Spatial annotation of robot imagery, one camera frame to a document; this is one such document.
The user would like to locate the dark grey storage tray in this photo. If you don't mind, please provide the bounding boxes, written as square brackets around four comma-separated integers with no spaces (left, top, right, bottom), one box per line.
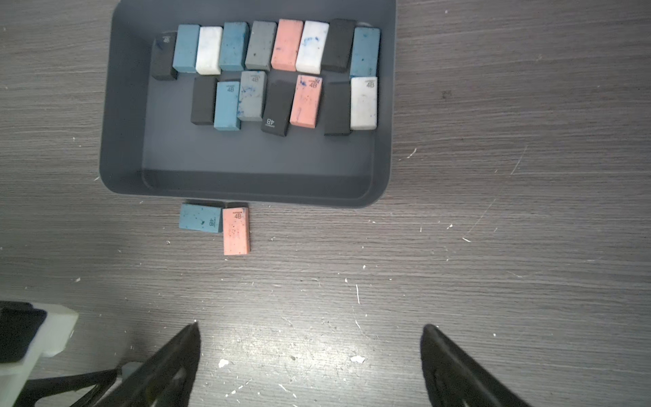
[98,1,397,208]

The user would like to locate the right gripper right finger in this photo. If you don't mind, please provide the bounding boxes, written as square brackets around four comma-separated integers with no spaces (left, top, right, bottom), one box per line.
[420,324,528,406]

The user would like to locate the blue eraser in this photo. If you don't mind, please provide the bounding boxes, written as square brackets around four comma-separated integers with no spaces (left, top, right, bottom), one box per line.
[349,27,381,78]
[172,25,200,74]
[219,22,249,71]
[214,81,241,132]

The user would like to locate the teal eraser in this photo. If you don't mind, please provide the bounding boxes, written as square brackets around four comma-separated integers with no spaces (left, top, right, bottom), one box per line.
[179,203,223,234]

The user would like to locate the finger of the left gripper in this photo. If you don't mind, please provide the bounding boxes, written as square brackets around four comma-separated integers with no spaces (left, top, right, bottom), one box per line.
[15,369,119,407]

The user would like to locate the grey-blue eraser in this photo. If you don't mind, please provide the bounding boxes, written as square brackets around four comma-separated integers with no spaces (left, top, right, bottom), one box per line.
[237,71,267,122]

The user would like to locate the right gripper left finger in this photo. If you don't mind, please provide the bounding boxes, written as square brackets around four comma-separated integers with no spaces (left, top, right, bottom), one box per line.
[98,322,201,406]

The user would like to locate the pink eraser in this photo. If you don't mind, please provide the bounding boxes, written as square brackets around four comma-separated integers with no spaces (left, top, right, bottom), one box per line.
[222,207,250,255]
[290,75,323,129]
[271,19,303,72]

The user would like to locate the black eraser pair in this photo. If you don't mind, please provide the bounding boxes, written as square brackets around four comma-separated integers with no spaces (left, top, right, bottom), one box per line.
[261,81,295,137]
[323,82,351,136]

